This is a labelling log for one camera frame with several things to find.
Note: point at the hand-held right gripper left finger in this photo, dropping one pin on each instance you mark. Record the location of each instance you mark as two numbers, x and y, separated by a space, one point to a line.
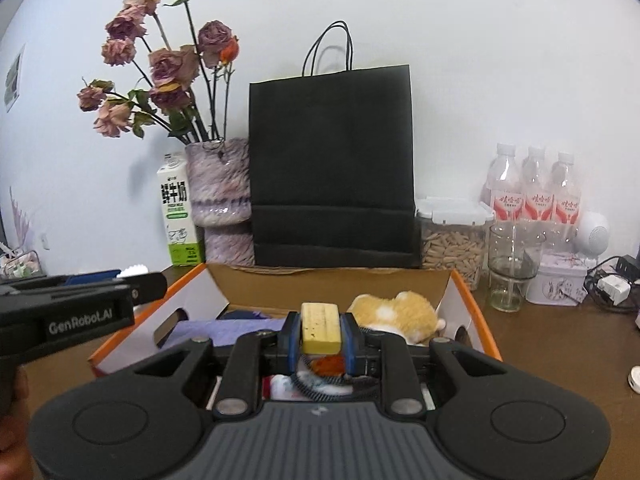
291 340

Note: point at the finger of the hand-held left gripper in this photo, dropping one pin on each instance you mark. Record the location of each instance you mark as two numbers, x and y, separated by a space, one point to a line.
92 275
145 286

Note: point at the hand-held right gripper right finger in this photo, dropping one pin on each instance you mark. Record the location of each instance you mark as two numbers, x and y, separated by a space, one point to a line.
348 342

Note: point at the yellow rectangular block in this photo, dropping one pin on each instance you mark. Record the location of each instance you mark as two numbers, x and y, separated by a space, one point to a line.
320 327

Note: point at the red orange cardboard box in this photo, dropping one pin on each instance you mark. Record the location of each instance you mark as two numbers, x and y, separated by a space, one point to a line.
320 285

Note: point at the purple knitted cloth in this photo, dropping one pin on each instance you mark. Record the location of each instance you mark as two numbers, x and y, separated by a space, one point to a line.
210 332

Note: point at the wooden desktop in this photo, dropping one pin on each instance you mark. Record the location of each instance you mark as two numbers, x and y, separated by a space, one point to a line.
550 350

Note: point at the person's left hand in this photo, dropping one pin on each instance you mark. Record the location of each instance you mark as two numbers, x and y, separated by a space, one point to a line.
17 395

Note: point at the yellow white plush hamster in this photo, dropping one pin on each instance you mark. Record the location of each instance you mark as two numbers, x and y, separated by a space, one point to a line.
395 310

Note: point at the navy blue case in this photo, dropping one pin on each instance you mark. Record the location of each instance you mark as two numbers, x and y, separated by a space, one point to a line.
240 314

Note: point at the white green milk carton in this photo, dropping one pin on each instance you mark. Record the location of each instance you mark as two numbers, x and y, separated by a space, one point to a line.
177 210

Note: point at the purple mottled vase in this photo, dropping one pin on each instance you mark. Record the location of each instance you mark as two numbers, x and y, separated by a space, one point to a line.
220 185

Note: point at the clear seed container white lid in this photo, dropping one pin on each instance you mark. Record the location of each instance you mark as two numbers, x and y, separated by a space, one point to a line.
450 255

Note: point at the clear glass cup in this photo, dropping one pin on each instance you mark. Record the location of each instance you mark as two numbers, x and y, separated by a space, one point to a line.
510 280

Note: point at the black paper bag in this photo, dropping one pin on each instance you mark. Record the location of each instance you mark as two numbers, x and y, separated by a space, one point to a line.
330 160

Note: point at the white tin box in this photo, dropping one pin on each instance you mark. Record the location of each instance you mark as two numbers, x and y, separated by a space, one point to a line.
555 280

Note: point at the clear water bottle red label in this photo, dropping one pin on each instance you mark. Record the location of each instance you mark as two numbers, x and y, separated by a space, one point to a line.
502 185
566 195
535 185

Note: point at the dried pink roses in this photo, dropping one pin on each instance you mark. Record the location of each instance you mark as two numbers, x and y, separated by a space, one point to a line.
167 62

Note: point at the white round speaker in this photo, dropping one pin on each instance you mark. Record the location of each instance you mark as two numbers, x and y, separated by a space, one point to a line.
592 232

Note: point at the white charger plug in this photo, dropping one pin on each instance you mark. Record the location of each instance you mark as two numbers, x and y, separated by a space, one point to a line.
614 290

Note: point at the small white round case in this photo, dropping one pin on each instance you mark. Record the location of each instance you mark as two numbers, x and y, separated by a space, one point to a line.
635 379

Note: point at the black charger devices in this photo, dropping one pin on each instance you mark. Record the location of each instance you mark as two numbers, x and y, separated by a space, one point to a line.
630 266

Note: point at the wall poster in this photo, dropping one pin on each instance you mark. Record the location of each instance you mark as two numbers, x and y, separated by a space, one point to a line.
14 80

